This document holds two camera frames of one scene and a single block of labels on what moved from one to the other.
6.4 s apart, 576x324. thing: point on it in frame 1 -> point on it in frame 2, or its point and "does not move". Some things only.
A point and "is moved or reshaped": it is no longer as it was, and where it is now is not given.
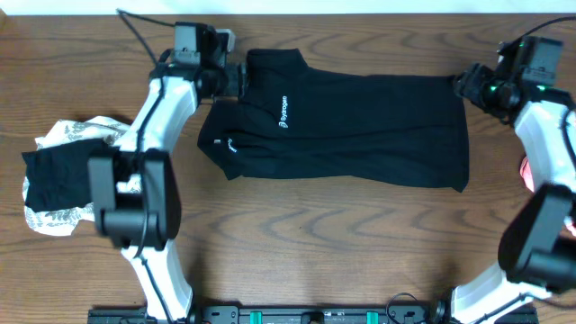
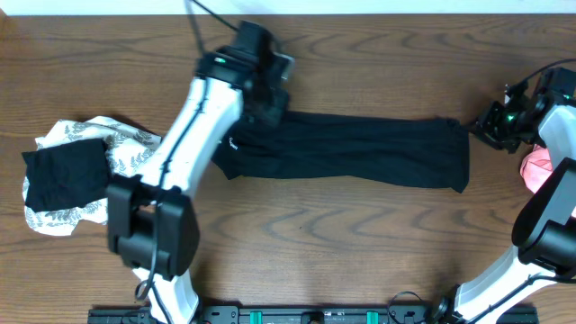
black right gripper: [472, 77] -> [484, 128]
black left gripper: [235, 85] -> [277, 113]
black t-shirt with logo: [292, 121] is moved or reshaped
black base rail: [311, 315] does not move
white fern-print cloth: [62, 221] does not move
